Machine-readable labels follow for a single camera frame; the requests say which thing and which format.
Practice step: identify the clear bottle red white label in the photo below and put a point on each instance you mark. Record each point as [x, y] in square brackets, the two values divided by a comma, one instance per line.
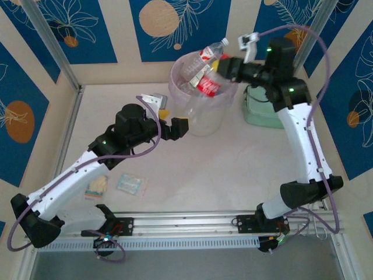
[207, 53]

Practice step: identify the cola bottle red cap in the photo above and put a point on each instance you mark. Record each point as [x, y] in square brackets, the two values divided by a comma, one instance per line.
[208, 85]

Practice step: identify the cream waste bin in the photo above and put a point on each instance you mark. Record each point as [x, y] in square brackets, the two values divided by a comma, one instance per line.
[204, 122]

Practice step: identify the pale purple bin liner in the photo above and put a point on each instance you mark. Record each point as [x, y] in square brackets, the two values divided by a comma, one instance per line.
[177, 93]

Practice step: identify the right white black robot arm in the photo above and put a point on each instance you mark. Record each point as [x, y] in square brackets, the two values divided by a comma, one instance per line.
[303, 140]

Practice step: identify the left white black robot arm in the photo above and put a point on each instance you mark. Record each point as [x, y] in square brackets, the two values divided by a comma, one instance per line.
[67, 181]

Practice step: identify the clear plastic packet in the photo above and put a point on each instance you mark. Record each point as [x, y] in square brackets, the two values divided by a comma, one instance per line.
[132, 186]

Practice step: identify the aluminium side rail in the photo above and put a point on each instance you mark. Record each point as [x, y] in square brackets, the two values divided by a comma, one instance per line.
[70, 125]

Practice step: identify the aluminium frame post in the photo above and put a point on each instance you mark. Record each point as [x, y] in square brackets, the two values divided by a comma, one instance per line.
[325, 11]
[52, 41]

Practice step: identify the left black mount plate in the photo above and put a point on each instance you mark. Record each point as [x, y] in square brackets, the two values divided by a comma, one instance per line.
[125, 226]

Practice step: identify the black mount plate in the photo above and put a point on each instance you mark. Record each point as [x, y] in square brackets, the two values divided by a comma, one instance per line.
[246, 224]
[125, 226]

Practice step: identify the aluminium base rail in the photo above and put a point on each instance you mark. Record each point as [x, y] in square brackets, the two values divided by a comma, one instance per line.
[189, 223]

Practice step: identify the right black mount plate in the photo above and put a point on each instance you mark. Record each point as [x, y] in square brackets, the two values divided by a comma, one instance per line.
[246, 224]

